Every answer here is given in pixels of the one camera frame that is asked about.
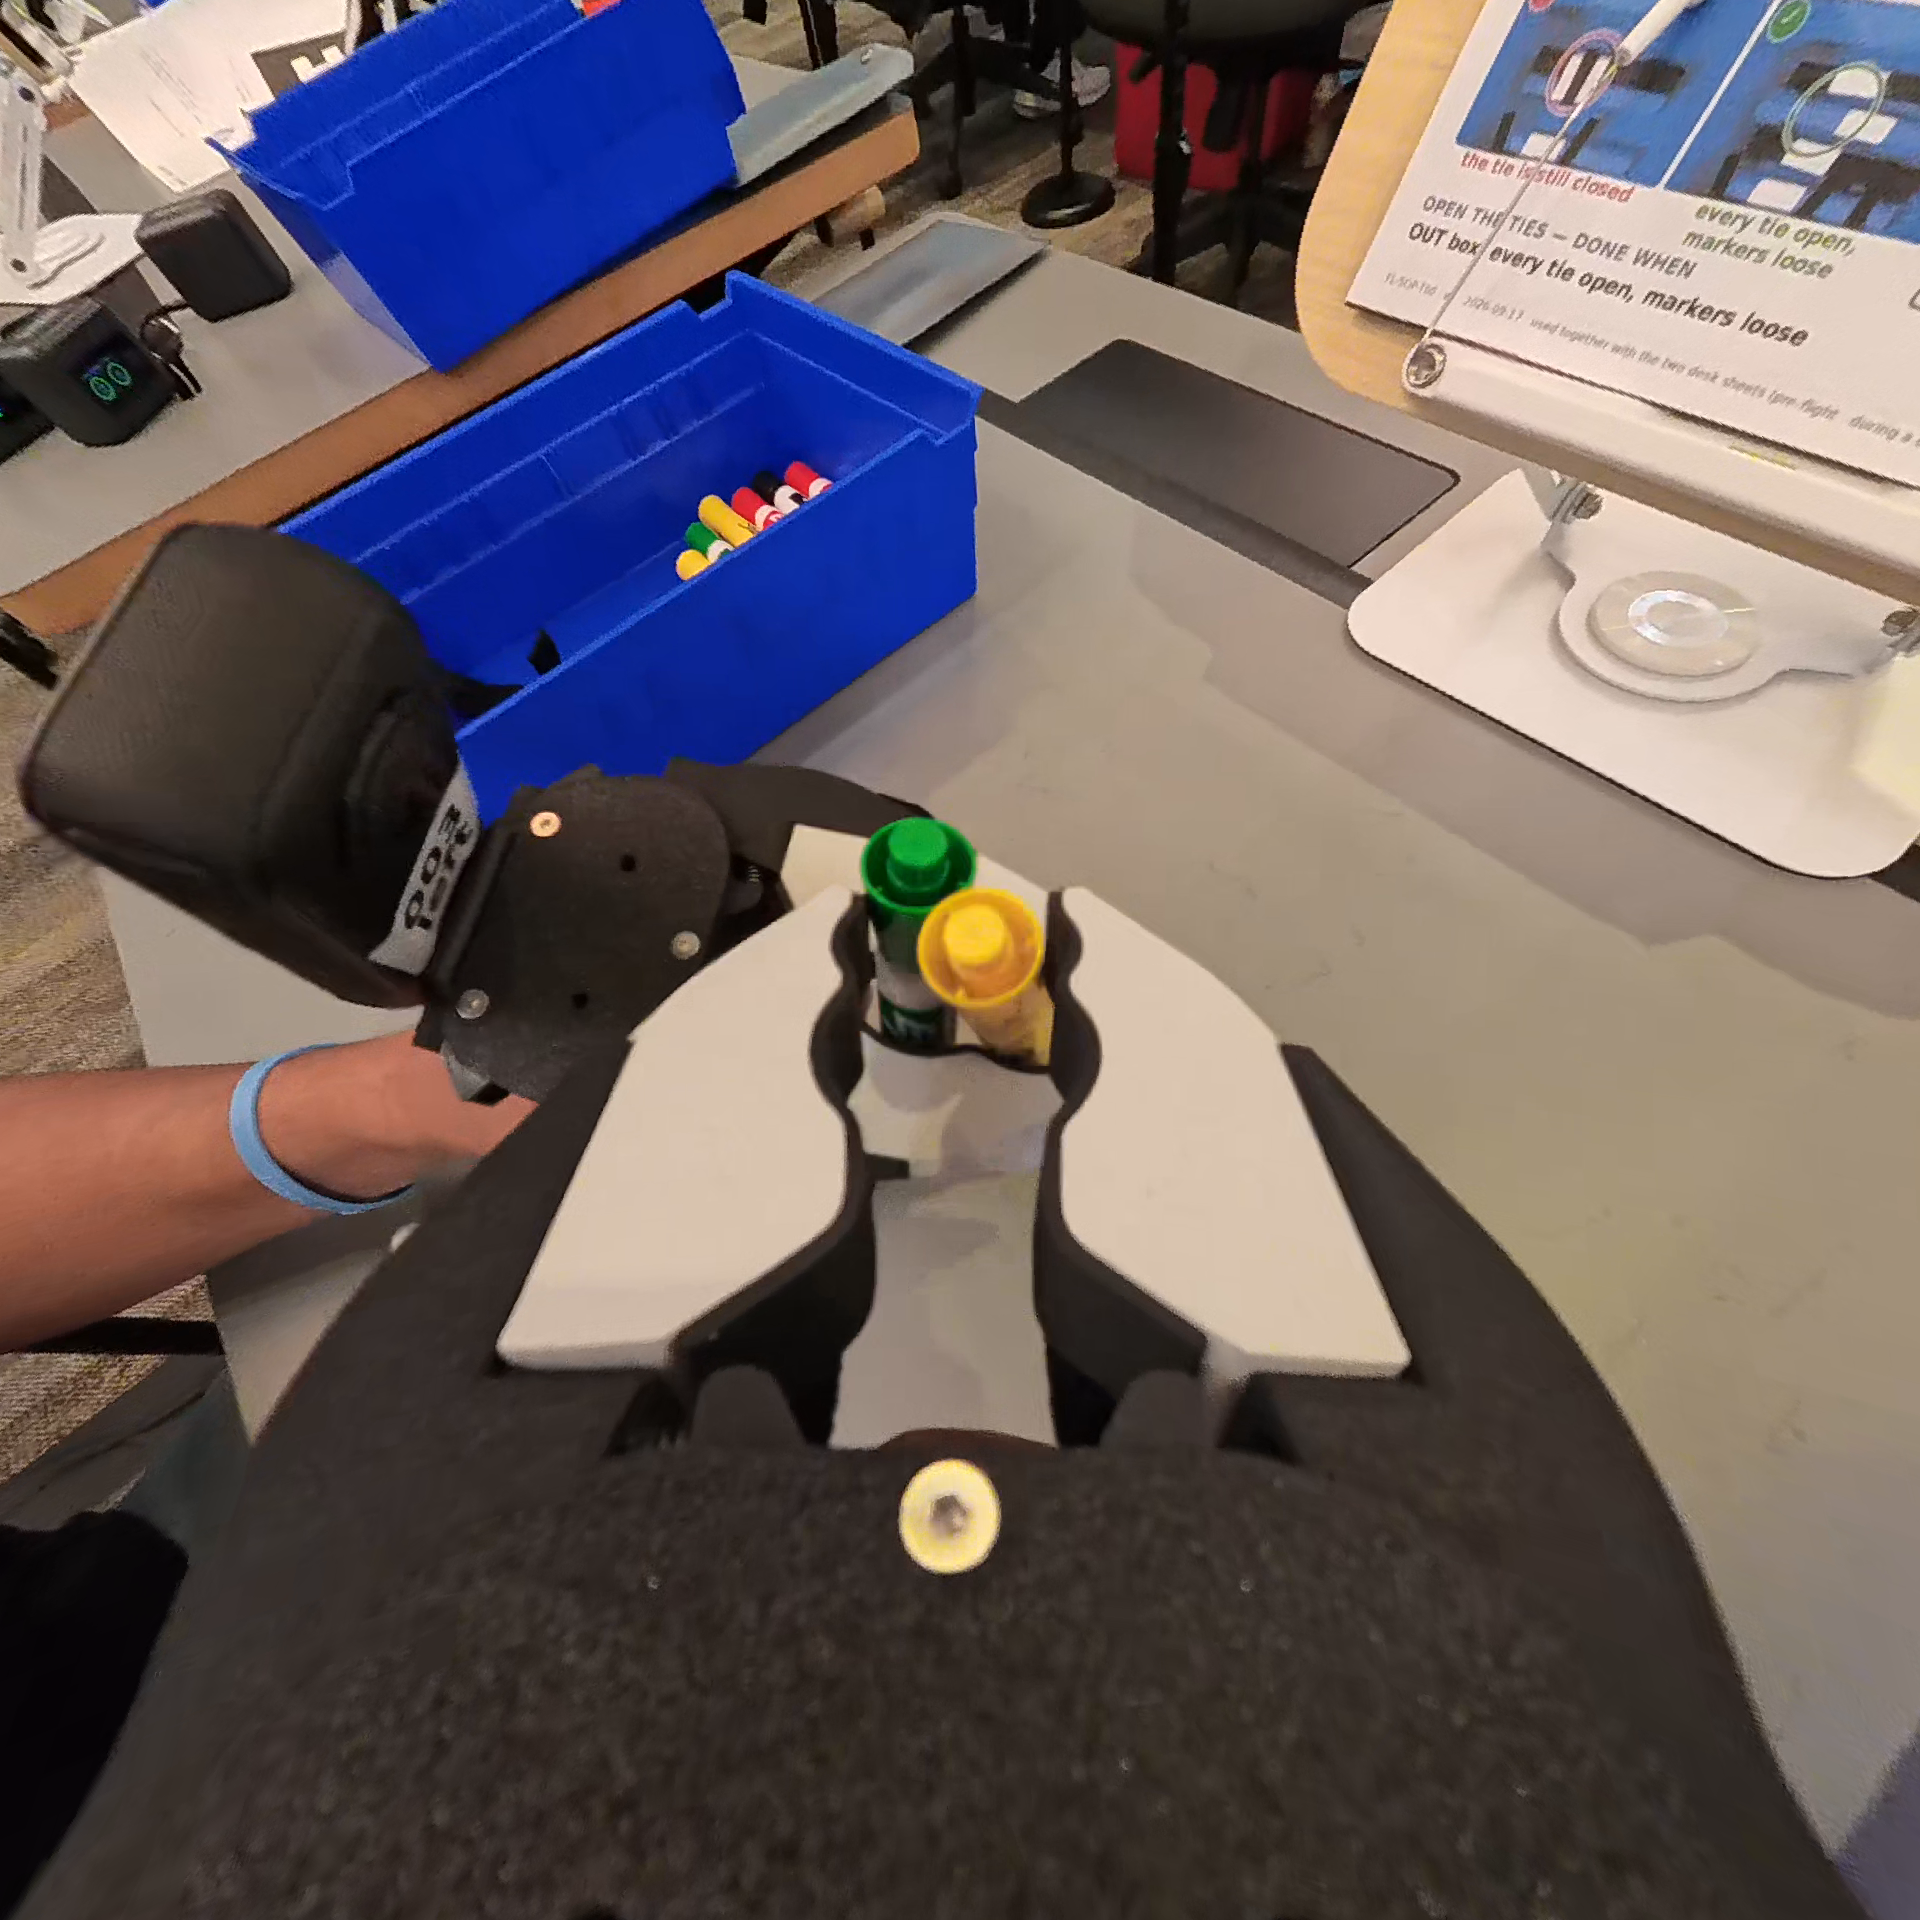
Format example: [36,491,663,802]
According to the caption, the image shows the red bag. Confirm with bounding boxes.
[1114,42,1325,191]

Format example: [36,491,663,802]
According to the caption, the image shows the black charger with green display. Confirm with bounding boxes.
[0,302,199,450]

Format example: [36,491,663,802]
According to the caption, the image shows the green dry erase marker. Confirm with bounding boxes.
[857,818,983,1051]

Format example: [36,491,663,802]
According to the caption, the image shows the person's left hand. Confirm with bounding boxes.
[337,1031,535,1204]

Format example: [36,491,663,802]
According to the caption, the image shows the wooden white book stand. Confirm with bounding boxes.
[1300,0,1920,883]

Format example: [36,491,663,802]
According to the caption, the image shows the person's black shirt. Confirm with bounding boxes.
[0,1513,190,1917]

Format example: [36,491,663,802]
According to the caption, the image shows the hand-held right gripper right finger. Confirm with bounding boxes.
[1030,883,1412,1416]

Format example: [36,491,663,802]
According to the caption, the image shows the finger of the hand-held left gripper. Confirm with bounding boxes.
[778,819,876,922]
[847,1050,1052,1174]

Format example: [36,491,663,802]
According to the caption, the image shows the grey desk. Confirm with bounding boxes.
[88,244,1920,1850]

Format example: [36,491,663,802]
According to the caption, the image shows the blue silicone wristband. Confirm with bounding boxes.
[229,1044,415,1212]

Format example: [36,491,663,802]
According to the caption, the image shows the bundle of colored markers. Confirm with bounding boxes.
[678,456,836,585]

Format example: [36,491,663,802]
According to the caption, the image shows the wooden-edged side table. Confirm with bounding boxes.
[0,28,922,634]

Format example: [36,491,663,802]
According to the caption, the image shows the person's left forearm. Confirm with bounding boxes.
[0,1055,272,1309]

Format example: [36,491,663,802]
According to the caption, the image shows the white articulated stand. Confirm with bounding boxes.
[0,15,148,297]

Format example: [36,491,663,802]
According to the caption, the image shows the blue plastic bin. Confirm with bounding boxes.
[275,273,986,785]
[213,0,750,375]

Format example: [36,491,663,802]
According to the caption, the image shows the white paper sheets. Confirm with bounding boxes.
[76,0,362,191]

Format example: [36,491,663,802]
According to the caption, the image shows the small black box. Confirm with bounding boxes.
[136,191,295,323]

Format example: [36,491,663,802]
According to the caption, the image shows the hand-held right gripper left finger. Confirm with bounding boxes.
[493,883,881,1409]

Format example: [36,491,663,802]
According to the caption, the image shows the yellow highlighter marker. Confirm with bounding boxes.
[914,886,1052,1068]

